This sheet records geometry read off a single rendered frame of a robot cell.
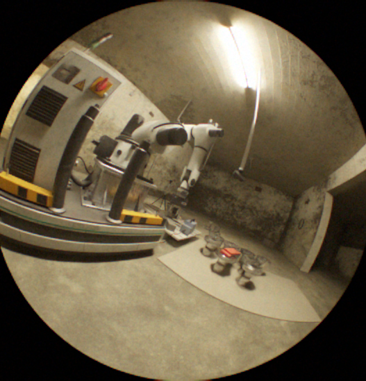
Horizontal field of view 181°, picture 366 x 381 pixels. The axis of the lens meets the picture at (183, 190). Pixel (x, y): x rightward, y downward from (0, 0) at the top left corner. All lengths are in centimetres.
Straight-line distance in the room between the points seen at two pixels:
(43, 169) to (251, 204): 685
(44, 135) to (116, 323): 89
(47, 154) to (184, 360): 110
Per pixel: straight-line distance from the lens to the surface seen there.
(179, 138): 83
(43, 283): 77
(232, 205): 663
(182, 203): 157
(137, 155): 65
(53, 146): 69
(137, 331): 68
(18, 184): 69
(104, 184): 84
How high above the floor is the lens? 64
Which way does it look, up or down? 1 degrees up
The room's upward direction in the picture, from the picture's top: 25 degrees clockwise
